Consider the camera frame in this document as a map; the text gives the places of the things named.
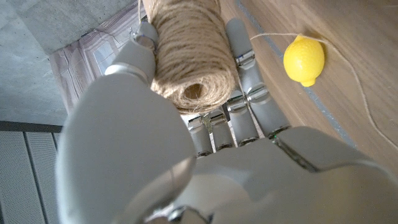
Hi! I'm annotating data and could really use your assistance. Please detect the jute thread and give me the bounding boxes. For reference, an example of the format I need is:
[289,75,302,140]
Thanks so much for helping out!
[249,32,398,152]

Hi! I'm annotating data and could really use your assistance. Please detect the jute twine spool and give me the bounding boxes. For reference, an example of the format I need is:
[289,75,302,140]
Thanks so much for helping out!
[142,0,240,115]

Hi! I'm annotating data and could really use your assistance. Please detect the printed window backdrop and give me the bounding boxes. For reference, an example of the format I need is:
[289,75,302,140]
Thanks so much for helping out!
[48,0,147,114]

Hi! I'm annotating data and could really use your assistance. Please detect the yellow toy lemon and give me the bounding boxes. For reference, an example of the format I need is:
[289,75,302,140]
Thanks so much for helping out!
[282,34,326,88]

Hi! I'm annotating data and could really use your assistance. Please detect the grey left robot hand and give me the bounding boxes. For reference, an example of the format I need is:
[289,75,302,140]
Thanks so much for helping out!
[55,17,398,224]

